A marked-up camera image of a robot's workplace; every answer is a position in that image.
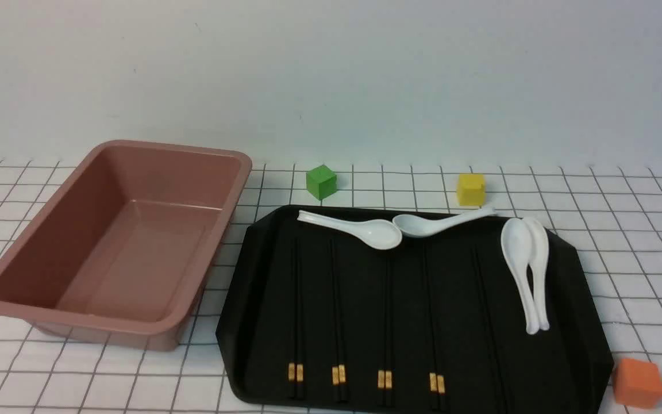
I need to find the black chopstick gold band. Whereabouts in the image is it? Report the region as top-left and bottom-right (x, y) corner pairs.
(287, 238), (298, 399)
(426, 244), (449, 413)
(333, 242), (349, 404)
(383, 258), (393, 407)
(294, 239), (305, 400)
(328, 239), (344, 404)
(421, 244), (440, 412)
(377, 258), (388, 407)

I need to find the black serving tray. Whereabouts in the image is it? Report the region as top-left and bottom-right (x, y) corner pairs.
(216, 205), (614, 413)

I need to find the white ceramic spoon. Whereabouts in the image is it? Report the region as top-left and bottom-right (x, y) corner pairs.
(500, 217), (540, 335)
(297, 210), (403, 251)
(392, 206), (496, 238)
(522, 217), (550, 331)

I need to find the green cube block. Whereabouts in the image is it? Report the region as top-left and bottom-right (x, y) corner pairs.
(306, 164), (338, 200)

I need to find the white ceramic spoon far left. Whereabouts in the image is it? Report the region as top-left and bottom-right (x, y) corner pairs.
(297, 210), (403, 251)

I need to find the white ceramic spoon right front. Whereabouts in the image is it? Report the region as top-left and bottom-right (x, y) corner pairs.
(500, 217), (540, 335)

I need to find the plain black chopstick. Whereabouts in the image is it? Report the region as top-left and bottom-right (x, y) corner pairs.
(478, 252), (510, 413)
(471, 247), (507, 413)

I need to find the white ceramic spoon middle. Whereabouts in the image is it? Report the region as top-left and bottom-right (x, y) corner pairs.
(392, 206), (496, 238)

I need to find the orange cube block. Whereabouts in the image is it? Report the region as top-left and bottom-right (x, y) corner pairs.
(613, 358), (662, 409)

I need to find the pink rectangular plastic bin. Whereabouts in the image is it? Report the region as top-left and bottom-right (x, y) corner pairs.
(0, 140), (252, 351)

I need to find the white ceramic spoon right rear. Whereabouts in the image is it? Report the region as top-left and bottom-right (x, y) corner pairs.
(522, 217), (550, 331)

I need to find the yellow cube block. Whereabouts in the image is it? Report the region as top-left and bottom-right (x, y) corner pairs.
(456, 173), (486, 207)

